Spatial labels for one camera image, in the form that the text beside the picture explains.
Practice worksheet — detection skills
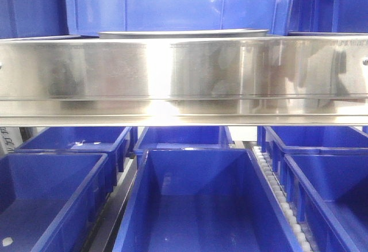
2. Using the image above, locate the blue rear bin right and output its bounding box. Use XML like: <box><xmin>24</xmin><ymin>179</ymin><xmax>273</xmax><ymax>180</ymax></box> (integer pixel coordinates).
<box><xmin>257</xmin><ymin>126</ymin><xmax>367</xmax><ymax>173</ymax></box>

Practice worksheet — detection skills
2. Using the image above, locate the blue rear bin left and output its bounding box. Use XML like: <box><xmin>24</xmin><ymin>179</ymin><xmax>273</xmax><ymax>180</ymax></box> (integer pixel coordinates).
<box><xmin>15</xmin><ymin>127</ymin><xmax>132</xmax><ymax>173</ymax></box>

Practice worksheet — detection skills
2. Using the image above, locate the blue upper bin left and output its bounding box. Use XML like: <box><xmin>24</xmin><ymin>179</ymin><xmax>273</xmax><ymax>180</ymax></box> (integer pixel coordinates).
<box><xmin>1</xmin><ymin>0</ymin><xmax>68</xmax><ymax>39</ymax></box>

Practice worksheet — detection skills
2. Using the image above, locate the white roller conveyor track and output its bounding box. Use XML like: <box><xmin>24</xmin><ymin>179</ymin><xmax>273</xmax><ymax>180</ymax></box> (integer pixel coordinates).
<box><xmin>251</xmin><ymin>143</ymin><xmax>318</xmax><ymax>251</ymax></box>

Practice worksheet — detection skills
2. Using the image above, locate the blue upper bin right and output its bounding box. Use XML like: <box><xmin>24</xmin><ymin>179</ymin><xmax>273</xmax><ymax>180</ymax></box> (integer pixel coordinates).
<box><xmin>288</xmin><ymin>0</ymin><xmax>367</xmax><ymax>35</ymax></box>

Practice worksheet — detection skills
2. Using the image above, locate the blue lower bin centre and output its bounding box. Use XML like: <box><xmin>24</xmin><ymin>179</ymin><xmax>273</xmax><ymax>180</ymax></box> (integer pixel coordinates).
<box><xmin>113</xmin><ymin>149</ymin><xmax>301</xmax><ymax>251</ymax></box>

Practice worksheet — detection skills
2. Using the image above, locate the blue lower bin left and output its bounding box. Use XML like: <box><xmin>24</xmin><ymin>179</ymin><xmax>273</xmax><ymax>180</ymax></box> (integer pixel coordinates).
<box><xmin>1</xmin><ymin>153</ymin><xmax>108</xmax><ymax>251</ymax></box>

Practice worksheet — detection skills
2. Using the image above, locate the blue lower bin right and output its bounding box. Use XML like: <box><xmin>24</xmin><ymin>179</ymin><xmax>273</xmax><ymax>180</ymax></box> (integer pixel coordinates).
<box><xmin>284</xmin><ymin>155</ymin><xmax>367</xmax><ymax>251</ymax></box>

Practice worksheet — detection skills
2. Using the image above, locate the stainless steel shelf rail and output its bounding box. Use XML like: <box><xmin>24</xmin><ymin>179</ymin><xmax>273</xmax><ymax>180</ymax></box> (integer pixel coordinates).
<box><xmin>1</xmin><ymin>35</ymin><xmax>367</xmax><ymax>127</ymax></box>

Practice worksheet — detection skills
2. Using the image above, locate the blue rear bin centre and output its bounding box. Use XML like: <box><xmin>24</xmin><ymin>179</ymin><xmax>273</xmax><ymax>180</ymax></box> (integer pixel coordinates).
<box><xmin>133</xmin><ymin>126</ymin><xmax>234</xmax><ymax>165</ymax></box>

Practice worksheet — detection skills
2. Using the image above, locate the large blue upper bin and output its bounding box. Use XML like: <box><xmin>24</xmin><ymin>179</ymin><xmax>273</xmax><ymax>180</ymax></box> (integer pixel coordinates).
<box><xmin>66</xmin><ymin>0</ymin><xmax>293</xmax><ymax>36</ymax></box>

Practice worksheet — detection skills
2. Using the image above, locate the silver metal tray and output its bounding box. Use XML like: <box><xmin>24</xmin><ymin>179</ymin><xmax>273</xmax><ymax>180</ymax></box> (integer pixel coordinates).
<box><xmin>98</xmin><ymin>28</ymin><xmax>268</xmax><ymax>39</ymax></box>

